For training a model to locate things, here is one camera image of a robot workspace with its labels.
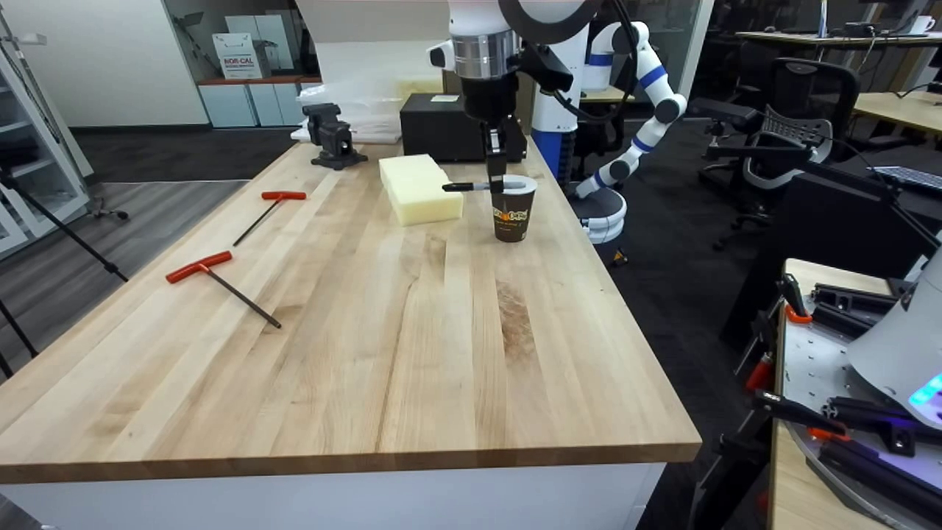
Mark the black control box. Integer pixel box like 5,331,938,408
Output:
398,90,529,165

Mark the brown paper coffee cup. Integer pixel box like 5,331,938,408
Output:
485,172,542,243

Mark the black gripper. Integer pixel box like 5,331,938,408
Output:
458,71,529,196

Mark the black tray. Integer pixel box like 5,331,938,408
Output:
807,278,900,342

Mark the light wooden desk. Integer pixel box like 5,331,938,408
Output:
850,87,942,138

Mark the black mesh office chair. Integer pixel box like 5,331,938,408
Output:
701,55,865,231

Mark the yellow foam block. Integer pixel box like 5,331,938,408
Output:
377,152,467,227

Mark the white low cabinet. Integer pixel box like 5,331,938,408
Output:
193,72,320,128

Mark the black bench vise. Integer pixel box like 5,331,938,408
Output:
299,99,370,171

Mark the grey curved cover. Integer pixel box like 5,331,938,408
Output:
848,246,942,434

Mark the black tripod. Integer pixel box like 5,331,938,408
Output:
0,165,129,380

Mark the white drawer cabinet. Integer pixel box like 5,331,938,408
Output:
0,459,670,530

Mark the white and blue column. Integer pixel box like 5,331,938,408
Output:
529,38,600,178

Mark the white shelving unit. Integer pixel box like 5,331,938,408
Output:
0,9,98,259

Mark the white framed sign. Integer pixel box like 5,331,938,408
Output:
210,28,266,81

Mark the red T-handle hex wrench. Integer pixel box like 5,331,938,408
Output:
161,250,286,331
230,188,308,246

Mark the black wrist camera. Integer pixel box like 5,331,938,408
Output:
508,40,576,97

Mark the wooden side workbench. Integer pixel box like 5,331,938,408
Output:
768,256,942,530

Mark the orange and black bar clamp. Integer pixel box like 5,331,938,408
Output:
740,274,818,396

